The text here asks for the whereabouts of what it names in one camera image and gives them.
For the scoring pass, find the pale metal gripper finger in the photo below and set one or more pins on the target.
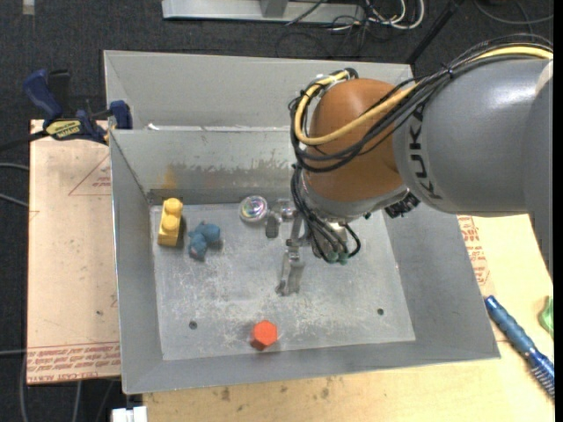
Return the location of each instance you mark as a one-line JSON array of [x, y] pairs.
[[285, 275], [298, 275]]

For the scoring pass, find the silver metal fitting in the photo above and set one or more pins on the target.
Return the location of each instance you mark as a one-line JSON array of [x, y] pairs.
[[273, 226]]

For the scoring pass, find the grey metal bin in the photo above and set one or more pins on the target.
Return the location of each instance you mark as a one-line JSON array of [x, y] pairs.
[[228, 288]]

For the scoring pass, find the orange hexagonal block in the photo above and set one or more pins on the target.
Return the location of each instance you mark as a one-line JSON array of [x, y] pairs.
[[264, 335]]

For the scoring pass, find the blue toy animal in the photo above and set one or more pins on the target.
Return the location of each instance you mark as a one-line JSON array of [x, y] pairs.
[[203, 237]]

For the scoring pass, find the yellow toy building block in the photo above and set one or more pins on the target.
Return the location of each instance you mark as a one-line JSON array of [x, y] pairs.
[[170, 227]]

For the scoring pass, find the brown cardboard board, red print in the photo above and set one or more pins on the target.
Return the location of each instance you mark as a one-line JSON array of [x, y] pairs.
[[70, 253]]

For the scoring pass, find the green soft thing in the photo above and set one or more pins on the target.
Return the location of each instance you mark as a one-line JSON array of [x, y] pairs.
[[547, 317]]

